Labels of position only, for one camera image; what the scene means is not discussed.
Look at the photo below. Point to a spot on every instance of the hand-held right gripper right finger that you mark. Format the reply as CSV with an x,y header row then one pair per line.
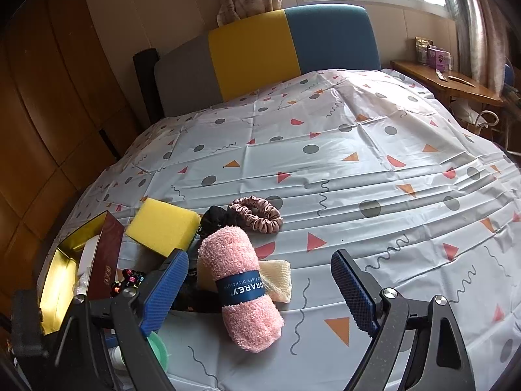
x,y
352,293

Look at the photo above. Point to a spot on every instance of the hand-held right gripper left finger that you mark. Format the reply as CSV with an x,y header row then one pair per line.
x,y
163,293

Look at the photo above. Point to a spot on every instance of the green scrubber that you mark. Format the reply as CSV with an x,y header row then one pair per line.
x,y
158,346

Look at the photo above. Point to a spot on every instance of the yellow sponge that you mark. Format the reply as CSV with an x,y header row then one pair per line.
x,y
163,222

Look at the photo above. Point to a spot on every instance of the beige mesh scrub cloth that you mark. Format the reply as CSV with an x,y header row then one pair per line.
x,y
276,279

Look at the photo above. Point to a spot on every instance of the pink yarn skein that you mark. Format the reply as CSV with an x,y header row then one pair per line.
x,y
228,252

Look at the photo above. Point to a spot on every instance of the black scrunchie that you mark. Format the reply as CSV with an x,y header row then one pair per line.
x,y
213,218

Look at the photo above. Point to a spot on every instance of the gold lined gift box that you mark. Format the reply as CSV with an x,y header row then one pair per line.
x,y
61,277

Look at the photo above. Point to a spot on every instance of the pink satin scrunchie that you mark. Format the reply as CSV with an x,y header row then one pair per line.
x,y
268,224

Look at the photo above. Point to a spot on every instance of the wooden side desk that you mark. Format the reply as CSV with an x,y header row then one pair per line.
x,y
427,71

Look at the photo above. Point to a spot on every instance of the wooden wardrobe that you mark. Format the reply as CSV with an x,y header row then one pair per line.
x,y
40,89

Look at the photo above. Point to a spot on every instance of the purple box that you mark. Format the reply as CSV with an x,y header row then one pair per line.
x,y
443,60

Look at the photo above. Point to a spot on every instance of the grey yellow blue headboard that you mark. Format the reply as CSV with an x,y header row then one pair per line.
x,y
252,57

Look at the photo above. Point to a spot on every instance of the blue chair back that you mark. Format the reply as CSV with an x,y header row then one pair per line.
x,y
508,75

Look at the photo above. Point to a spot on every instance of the sheer grey curtain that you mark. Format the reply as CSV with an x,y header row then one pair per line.
x,y
476,28

